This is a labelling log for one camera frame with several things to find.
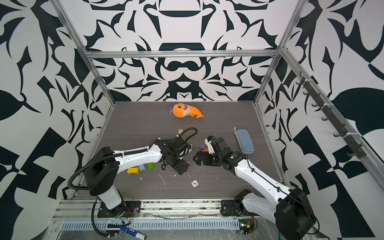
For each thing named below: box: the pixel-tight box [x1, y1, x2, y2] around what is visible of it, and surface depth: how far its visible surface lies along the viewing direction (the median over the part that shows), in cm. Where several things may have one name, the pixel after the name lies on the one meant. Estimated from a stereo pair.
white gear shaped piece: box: [191, 179, 199, 188], surface depth 84 cm
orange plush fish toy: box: [169, 103, 205, 119], surface depth 109 cm
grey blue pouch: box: [233, 126, 254, 154], surface depth 99 cm
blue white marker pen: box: [120, 226, 148, 240], surface depth 69 cm
